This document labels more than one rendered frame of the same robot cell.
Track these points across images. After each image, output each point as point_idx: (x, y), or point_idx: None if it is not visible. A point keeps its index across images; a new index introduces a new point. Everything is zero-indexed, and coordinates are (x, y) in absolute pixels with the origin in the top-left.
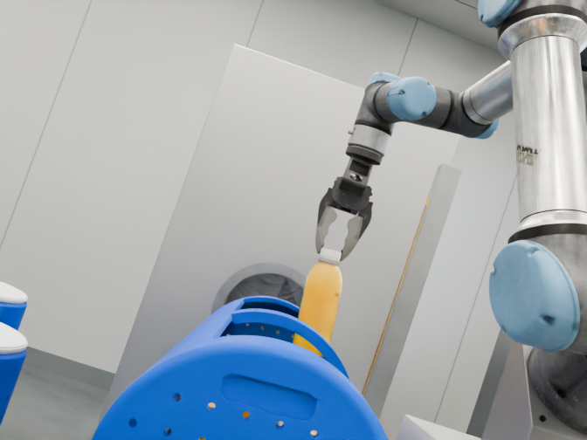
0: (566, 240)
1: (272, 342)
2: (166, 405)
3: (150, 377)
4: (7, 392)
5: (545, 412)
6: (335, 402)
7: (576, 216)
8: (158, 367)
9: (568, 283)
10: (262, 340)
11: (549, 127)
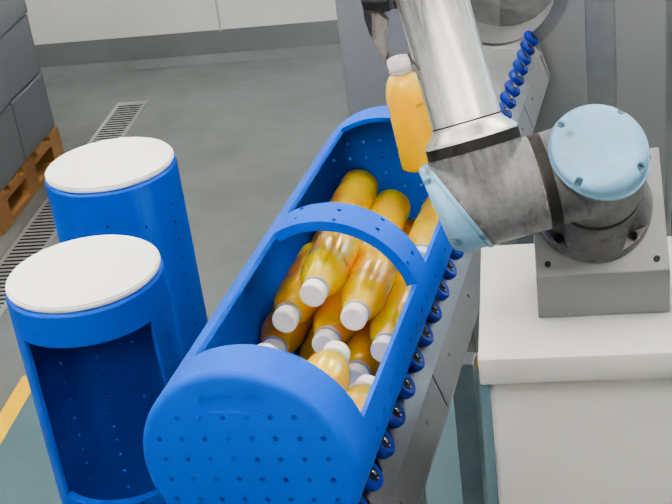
0: (453, 163)
1: (222, 362)
2: (172, 424)
3: (154, 411)
4: (161, 311)
5: (552, 255)
6: (273, 396)
7: (460, 134)
8: (156, 404)
9: (458, 209)
10: (217, 359)
11: (420, 40)
